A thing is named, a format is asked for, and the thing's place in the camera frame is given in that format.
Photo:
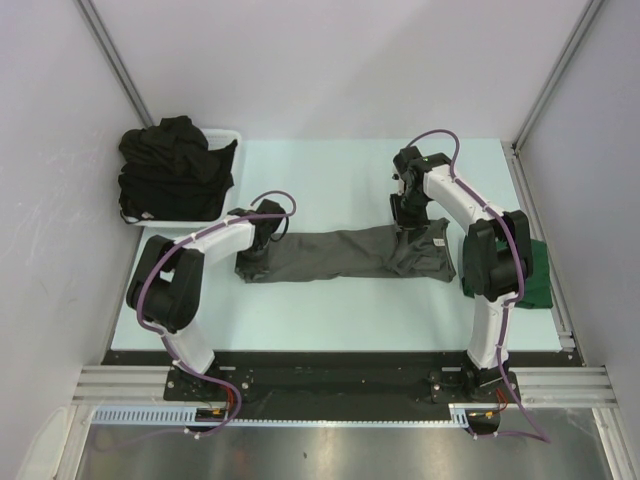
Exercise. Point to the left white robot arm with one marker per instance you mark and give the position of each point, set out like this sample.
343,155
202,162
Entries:
166,285

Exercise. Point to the grey t shirt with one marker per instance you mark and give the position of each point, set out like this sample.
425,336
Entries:
376,252

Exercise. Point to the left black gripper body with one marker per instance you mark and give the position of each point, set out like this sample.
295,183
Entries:
253,261

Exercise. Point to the aluminium frame rail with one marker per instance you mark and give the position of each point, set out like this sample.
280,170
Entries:
554,387

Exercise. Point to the black t shirts pile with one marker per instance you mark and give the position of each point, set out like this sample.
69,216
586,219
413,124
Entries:
170,173

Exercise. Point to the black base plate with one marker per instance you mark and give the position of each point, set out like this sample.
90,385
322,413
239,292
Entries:
349,386

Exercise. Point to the white plastic basket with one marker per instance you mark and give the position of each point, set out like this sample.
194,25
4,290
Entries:
217,139

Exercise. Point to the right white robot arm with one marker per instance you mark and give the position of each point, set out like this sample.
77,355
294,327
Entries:
497,256

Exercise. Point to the light blue cable duct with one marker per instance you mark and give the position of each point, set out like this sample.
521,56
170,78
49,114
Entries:
182,416

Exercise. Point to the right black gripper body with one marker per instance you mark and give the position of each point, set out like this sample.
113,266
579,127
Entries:
410,211

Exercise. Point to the green folded t shirt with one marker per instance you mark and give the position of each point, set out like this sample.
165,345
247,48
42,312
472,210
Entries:
538,287

